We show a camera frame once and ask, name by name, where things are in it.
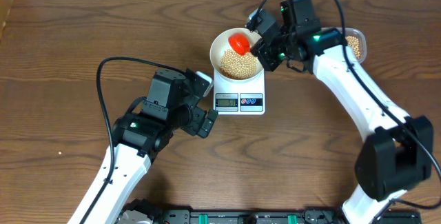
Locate white digital kitchen scale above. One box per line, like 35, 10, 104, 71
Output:
213, 70, 265, 115

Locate clear container of soybeans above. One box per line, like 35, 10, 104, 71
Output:
345, 28, 368, 63

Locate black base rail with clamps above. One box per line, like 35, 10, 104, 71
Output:
116, 198, 423, 224

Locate red plastic measuring scoop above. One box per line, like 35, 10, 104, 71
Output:
228, 33, 251, 56

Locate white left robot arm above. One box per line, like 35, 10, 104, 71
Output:
70, 69, 218, 223

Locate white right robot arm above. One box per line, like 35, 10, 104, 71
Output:
246, 0, 438, 223

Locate soybeans in bowl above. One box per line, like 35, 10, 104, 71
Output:
220, 49, 258, 80

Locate beige plastic bowl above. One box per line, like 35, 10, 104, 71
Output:
209, 28, 263, 83

